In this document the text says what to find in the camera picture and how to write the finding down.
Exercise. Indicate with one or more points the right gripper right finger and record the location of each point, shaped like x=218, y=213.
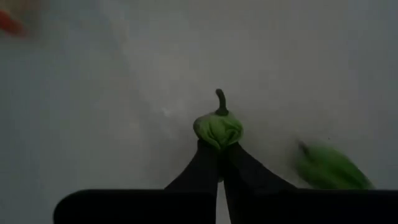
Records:
x=245, y=177

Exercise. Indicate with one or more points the red toy bell pepper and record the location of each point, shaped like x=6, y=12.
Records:
x=11, y=23

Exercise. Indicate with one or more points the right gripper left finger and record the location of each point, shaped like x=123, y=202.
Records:
x=199, y=174

